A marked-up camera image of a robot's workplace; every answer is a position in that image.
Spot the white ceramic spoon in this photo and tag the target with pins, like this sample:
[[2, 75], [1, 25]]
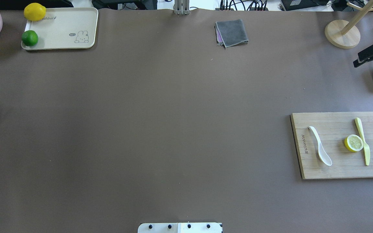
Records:
[[324, 157]]

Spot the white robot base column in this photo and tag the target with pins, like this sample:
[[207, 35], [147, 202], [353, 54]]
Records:
[[181, 227]]

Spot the wooden cup tree stand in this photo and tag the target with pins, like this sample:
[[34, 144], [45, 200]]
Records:
[[344, 34]]

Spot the bamboo cutting board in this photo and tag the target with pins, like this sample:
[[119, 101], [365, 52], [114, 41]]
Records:
[[332, 128]]

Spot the lemon half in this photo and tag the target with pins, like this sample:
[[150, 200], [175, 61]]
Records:
[[353, 143]]

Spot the yellow plastic knife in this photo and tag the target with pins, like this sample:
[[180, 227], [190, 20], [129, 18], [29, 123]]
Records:
[[366, 147]]

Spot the grey folded cloth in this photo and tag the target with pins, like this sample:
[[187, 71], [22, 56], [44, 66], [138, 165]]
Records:
[[231, 33]]

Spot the cream serving tray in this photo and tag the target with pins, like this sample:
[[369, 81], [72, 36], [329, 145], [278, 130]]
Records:
[[65, 28]]

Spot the yellow lemon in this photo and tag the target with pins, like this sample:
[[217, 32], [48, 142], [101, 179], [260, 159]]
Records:
[[34, 12]]

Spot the green lime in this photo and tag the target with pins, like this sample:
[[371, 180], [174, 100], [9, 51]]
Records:
[[30, 38]]

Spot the aluminium frame post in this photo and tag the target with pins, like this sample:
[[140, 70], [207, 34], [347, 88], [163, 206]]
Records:
[[181, 7]]

